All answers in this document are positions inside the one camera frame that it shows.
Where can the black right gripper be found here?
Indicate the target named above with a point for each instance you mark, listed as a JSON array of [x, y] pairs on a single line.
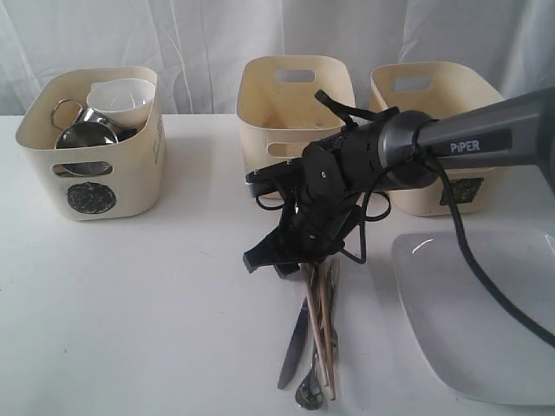
[[319, 214]]

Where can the cream bin square mark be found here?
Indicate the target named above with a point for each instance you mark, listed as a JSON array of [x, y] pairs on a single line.
[[441, 90]]

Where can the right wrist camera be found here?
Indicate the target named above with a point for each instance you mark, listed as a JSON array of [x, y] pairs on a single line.
[[282, 177]]

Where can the steel table knife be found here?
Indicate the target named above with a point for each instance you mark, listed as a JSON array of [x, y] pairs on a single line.
[[295, 348]]

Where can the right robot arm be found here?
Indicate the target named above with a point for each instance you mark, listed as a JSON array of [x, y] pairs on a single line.
[[397, 150]]

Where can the steel spoon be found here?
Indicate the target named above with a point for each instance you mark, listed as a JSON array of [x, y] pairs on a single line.
[[309, 395]]

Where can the white square plate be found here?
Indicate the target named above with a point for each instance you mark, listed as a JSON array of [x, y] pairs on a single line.
[[473, 346]]

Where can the white backdrop curtain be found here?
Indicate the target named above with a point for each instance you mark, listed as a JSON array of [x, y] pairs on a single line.
[[199, 48]]

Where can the steel fork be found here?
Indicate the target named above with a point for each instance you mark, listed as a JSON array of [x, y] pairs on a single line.
[[332, 280]]

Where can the cream bin triangle mark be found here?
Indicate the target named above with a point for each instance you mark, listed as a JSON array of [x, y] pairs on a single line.
[[277, 109]]

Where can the white plastic bowl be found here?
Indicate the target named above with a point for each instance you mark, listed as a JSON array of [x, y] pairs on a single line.
[[126, 101]]

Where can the cream bin circle mark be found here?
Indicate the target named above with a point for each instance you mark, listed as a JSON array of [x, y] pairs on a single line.
[[138, 162]]

